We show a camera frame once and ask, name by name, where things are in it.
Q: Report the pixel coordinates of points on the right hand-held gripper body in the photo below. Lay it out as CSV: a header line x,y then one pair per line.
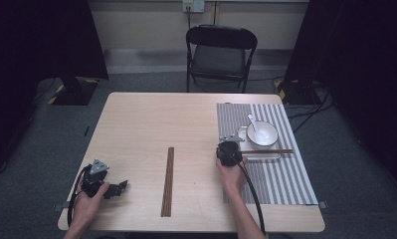
x,y
229,152

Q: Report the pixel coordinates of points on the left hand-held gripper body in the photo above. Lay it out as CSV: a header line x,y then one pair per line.
x,y
93,182

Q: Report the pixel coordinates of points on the white square plate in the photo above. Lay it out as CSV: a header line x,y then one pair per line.
x,y
262,156

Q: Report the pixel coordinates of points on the brown wooden chopstick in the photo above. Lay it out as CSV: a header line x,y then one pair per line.
x,y
269,150
170,182
166,182

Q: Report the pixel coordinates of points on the person's right hand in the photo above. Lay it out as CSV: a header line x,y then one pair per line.
x,y
233,177

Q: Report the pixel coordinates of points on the person's left hand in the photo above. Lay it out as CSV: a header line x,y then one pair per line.
x,y
85,209

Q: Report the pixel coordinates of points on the white ceramic spoon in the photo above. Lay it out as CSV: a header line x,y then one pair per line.
x,y
256,130

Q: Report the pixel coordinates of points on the white bowl with dark rim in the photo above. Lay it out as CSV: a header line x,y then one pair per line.
x,y
269,136

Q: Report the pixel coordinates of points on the small black floor object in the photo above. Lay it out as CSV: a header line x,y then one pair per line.
x,y
86,131

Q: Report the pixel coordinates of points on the grey striped placemat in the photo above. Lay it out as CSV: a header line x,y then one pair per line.
x,y
285,179

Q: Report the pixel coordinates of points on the black stand base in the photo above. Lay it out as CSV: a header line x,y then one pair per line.
x,y
294,94
74,93

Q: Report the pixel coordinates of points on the black folding chair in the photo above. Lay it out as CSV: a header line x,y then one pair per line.
x,y
219,59

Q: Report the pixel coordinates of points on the black curtain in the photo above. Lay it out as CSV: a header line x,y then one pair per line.
x,y
37,49
361,66

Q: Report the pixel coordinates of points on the grey table bracket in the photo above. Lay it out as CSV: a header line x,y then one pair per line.
x,y
323,204
60,206

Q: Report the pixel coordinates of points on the white wall socket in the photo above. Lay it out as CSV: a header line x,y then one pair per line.
x,y
194,5

